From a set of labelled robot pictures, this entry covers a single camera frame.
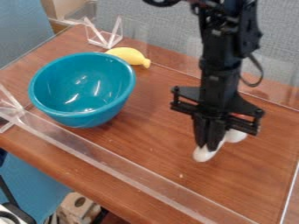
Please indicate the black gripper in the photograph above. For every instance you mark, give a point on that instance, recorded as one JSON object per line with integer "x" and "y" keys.
{"x": 237, "y": 115}

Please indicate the white red toy mushroom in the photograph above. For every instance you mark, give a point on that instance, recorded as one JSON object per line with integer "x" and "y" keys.
{"x": 201, "y": 154}

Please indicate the blue plastic bowl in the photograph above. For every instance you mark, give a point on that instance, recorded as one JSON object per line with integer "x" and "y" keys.
{"x": 81, "y": 88}

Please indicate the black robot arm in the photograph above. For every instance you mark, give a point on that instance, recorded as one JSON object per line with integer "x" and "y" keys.
{"x": 229, "y": 37}

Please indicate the rear clear acrylic barrier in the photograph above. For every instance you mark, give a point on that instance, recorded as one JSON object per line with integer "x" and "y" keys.
{"x": 277, "y": 57}

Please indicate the clear acrylic barrier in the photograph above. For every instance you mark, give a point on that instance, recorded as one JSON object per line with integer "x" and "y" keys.
{"x": 277, "y": 57}
{"x": 149, "y": 183}

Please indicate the front clear acrylic barrier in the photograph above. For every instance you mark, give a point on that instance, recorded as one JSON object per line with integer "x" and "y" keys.
{"x": 149, "y": 183}

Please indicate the yellow toy banana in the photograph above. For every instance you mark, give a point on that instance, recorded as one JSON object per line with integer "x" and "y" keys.
{"x": 130, "y": 56}

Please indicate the beige block with hole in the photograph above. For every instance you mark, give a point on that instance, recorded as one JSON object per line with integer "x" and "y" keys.
{"x": 77, "y": 209}

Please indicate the clear acrylic triangular bracket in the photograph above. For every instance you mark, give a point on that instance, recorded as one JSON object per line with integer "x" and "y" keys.
{"x": 102, "y": 38}

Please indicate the left clear acrylic bracket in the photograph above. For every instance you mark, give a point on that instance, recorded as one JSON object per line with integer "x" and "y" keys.
{"x": 10, "y": 110}

